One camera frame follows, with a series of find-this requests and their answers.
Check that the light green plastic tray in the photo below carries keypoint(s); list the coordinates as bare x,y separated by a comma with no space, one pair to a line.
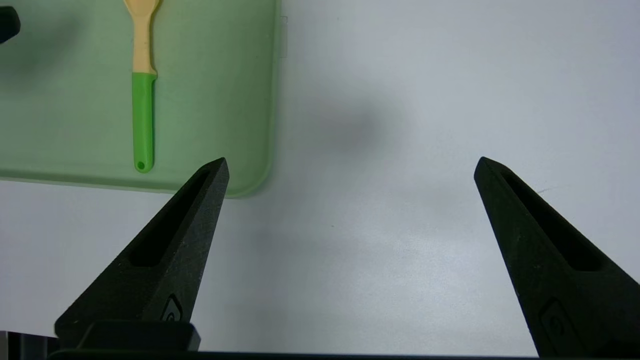
210,100

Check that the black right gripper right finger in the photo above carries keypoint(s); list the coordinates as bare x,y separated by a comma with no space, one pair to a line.
550,270

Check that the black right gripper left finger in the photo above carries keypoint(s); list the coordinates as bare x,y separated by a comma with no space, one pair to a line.
165,270

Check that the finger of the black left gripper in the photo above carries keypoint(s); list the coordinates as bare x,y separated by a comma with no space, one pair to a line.
7,25

